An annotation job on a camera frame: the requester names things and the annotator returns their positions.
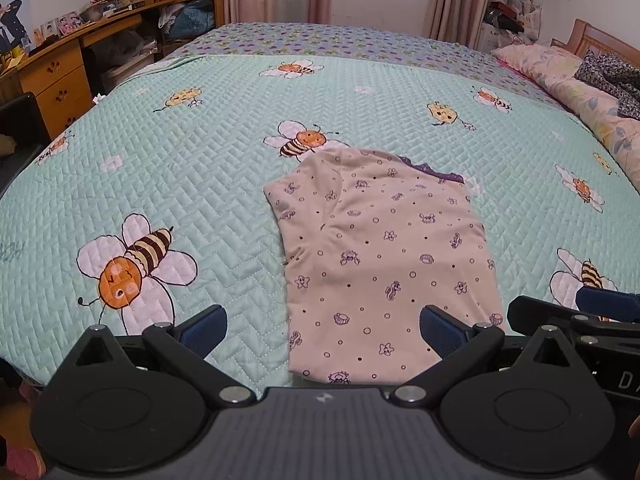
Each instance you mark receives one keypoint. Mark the pink slipper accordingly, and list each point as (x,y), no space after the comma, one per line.
(22,462)

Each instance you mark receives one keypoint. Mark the beige printed pajama top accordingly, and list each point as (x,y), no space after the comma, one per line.
(390,240)

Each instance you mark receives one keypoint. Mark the grey plastic bag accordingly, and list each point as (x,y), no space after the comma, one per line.
(122,55)

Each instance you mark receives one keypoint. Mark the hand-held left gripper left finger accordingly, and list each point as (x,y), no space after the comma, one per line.
(205,327)

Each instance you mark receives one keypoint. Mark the dark patterned blanket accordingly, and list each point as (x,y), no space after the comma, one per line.
(615,80)

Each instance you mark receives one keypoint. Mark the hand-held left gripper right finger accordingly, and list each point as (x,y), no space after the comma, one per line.
(440,327)

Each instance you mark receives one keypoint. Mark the row of small photo frames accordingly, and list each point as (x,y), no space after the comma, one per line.
(62,25)

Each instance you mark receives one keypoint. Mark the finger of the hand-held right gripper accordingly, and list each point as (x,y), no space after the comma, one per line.
(610,305)
(545,312)

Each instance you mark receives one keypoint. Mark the wooden desk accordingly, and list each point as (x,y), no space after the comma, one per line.
(55,75)

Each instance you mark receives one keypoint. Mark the wall poster of uniformed child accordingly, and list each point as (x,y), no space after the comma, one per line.
(12,20)

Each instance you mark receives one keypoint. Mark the wooden headboard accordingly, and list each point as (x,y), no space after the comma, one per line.
(590,37)

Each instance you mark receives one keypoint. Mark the white shopping bag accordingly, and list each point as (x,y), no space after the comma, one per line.
(520,15)

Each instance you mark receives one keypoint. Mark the green bee quilt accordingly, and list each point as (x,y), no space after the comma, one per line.
(200,170)

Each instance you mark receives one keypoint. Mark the black chair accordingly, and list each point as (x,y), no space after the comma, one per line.
(20,125)

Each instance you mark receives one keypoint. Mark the blue clothes pile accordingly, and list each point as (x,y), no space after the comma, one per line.
(190,20)

